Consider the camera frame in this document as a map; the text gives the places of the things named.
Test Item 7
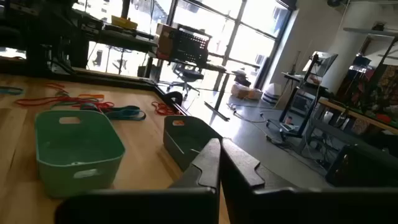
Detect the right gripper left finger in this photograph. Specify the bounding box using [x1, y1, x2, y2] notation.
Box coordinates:
[55, 138, 221, 224]

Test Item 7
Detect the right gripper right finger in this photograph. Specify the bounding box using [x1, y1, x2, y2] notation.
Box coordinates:
[220, 138, 398, 224]

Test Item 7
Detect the red rubber band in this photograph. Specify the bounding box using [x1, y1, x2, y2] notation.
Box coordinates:
[151, 101, 178, 116]
[14, 96, 114, 110]
[46, 82, 69, 94]

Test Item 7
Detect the blue rubber band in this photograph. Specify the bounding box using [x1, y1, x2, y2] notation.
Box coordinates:
[0, 86, 24, 96]
[104, 105, 147, 121]

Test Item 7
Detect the blue plastic basket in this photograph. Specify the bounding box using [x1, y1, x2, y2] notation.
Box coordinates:
[162, 115, 223, 171]

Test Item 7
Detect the large black box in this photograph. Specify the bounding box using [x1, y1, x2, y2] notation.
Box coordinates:
[325, 144, 398, 187]

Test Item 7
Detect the black equipment cart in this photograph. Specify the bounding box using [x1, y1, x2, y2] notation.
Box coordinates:
[279, 71, 327, 138]

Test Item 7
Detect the green plastic basket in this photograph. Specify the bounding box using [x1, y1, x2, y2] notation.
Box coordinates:
[35, 110, 126, 198]

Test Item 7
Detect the beige box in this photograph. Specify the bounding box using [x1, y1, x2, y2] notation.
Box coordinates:
[231, 83, 264, 100]

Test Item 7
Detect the wooden top workbench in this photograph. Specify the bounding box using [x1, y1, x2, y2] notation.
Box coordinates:
[298, 98, 398, 156]

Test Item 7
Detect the black office chair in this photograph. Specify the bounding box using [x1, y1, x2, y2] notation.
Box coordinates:
[166, 62, 205, 99]

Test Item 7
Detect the cluttered shelving rack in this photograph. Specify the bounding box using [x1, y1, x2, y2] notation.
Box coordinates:
[337, 27, 398, 125]

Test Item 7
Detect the monitor on stand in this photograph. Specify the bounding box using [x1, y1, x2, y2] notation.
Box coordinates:
[303, 51, 339, 78]

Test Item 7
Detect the black perforated crate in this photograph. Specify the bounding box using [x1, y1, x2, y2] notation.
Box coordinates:
[170, 26, 211, 68]

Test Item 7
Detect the brown cardboard box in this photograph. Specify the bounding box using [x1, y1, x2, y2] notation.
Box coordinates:
[155, 23, 178, 60]

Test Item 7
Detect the long black desk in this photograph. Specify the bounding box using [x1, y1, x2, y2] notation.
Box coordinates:
[71, 9, 262, 122]

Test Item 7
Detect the yellow flat object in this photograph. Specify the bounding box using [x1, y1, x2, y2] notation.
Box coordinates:
[111, 15, 139, 30]

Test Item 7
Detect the white floor cable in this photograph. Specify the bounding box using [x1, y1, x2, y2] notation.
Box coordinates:
[226, 102, 268, 124]

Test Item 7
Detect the short black cable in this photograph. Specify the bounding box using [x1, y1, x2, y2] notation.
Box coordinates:
[164, 91, 183, 106]

